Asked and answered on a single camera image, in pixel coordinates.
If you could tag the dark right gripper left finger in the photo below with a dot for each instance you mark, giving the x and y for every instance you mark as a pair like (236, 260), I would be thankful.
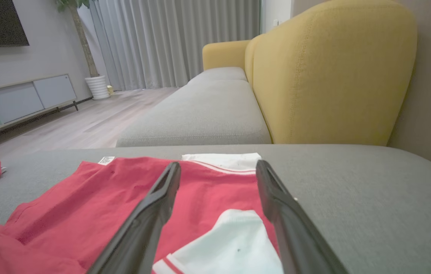
(143, 228)

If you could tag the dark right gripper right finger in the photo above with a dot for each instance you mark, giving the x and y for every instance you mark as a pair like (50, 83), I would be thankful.
(295, 232)

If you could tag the red white basketball jersey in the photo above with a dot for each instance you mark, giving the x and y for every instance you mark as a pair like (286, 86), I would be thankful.
(86, 205)

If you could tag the grey sofa seat cushion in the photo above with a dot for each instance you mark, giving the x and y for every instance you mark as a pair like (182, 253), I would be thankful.
(208, 114)
(221, 73)

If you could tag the small yellow floor object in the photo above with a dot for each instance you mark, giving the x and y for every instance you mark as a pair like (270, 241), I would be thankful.
(110, 90)

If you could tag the white ribbed plant pot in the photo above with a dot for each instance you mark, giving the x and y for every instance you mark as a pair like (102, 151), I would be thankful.
(97, 87)

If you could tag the yellow sofa backrest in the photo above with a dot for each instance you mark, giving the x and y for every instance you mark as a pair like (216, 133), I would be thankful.
(333, 72)

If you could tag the grey low tv cabinet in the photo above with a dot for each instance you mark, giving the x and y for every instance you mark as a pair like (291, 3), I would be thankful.
(17, 101)

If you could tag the grey pleated curtain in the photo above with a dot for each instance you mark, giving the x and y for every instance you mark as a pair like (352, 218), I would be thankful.
(177, 42)

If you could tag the indoor plant trunk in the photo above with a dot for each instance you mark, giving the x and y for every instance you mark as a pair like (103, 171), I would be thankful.
(84, 42)

